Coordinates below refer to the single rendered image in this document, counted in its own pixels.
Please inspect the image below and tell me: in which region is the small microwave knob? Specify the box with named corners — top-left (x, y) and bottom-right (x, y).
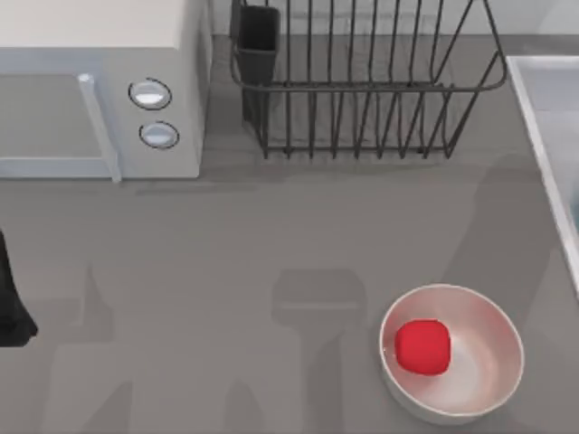
top-left (138, 120), bottom-right (181, 151)

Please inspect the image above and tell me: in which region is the black cutlery holder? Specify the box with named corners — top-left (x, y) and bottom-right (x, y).
top-left (230, 3), bottom-right (281, 123)

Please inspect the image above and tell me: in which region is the pale microwave oven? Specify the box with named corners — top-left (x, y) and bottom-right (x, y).
top-left (0, 0), bottom-right (213, 183)

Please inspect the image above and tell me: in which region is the red rounded block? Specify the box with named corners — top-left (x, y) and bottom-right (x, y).
top-left (394, 318), bottom-right (452, 375)

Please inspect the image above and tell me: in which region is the large microwave knob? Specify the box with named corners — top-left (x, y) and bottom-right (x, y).
top-left (128, 77), bottom-right (173, 111)

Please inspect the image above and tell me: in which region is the white bowl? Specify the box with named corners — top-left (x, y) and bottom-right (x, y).
top-left (378, 283), bottom-right (526, 426)

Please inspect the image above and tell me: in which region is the microwave door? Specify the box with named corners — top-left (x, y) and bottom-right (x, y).
top-left (0, 73), bottom-right (123, 184)

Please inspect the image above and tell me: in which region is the black wire dish rack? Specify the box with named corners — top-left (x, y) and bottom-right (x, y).
top-left (229, 0), bottom-right (508, 160)

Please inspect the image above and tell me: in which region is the microwave door handle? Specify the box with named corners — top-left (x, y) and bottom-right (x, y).
top-left (77, 73), bottom-right (123, 184)

